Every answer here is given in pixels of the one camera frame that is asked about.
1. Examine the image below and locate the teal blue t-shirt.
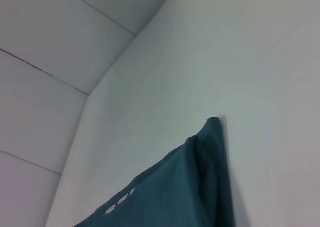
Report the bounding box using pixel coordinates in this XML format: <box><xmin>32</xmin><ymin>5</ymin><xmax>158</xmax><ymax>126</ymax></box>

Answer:
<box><xmin>74</xmin><ymin>116</ymin><xmax>237</xmax><ymax>227</ymax></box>

